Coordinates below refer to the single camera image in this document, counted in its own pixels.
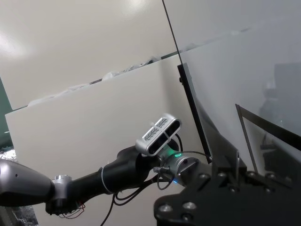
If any silver foil padding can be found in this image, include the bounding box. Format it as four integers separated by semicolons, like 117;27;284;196
0;145;36;226

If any black tape frame marking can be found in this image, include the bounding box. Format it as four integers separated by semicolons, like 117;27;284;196
235;103;301;174

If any white partition board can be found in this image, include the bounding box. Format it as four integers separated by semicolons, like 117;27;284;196
4;58;211;226
0;0;179;110

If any white zip tie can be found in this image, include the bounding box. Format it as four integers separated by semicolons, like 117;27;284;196
100;166;112;195

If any thin red wire bundle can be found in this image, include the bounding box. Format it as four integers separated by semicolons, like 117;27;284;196
58;202;87;219

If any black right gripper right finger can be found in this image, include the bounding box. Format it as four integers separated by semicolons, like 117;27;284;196
238;164;301;198

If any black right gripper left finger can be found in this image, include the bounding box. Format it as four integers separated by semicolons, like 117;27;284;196
199;162;237;193

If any thin black cable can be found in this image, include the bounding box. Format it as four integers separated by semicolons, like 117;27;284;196
101;164;182;226

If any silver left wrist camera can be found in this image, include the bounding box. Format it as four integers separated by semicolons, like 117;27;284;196
135;113;183;156

